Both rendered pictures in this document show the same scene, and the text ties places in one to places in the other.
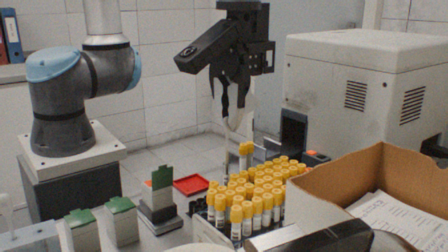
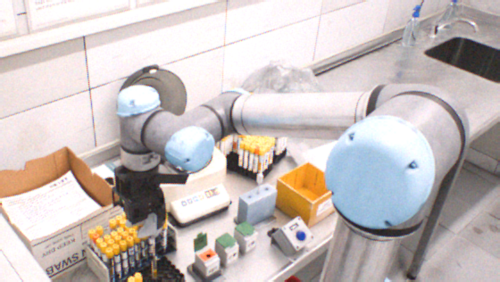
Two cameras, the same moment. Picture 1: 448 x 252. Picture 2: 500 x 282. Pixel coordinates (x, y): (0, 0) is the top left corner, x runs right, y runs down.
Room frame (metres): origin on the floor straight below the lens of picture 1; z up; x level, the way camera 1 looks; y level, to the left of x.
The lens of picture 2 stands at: (1.41, 0.04, 1.85)
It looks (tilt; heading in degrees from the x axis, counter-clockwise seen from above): 35 degrees down; 174
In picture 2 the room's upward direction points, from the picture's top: 3 degrees clockwise
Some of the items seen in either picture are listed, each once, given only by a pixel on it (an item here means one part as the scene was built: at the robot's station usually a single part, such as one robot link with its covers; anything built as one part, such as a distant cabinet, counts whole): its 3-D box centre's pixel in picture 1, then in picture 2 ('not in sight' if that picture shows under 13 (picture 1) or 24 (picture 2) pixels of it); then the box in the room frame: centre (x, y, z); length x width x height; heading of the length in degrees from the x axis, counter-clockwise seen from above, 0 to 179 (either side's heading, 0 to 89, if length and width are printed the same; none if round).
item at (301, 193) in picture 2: not in sight; (307, 194); (0.34, 0.42, 0.93); 0.13 x 0.13 x 0.10; 36
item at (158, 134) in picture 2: not in sight; (185, 137); (0.67, 0.06, 1.35); 0.11 x 0.11 x 0.08; 45
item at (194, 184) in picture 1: (192, 184); not in sight; (0.71, 0.07, 0.88); 0.07 x 0.07 x 0.01; 37
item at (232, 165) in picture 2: not in sight; (243, 161); (0.13, 0.26, 0.89); 0.17 x 0.09 x 0.02; 54
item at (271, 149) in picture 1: (271, 150); not in sight; (0.79, -0.11, 0.92); 0.21 x 0.07 x 0.05; 127
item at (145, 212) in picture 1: (158, 211); (206, 271); (0.58, 0.12, 0.89); 0.09 x 0.05 x 0.04; 35
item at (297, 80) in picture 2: not in sight; (300, 84); (-0.28, 0.53, 0.94); 0.20 x 0.17 x 0.14; 102
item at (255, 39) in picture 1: (241, 39); (138, 186); (0.62, -0.03, 1.19); 0.09 x 0.08 x 0.12; 127
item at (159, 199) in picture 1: (157, 197); (206, 263); (0.58, 0.12, 0.92); 0.05 x 0.04 x 0.06; 35
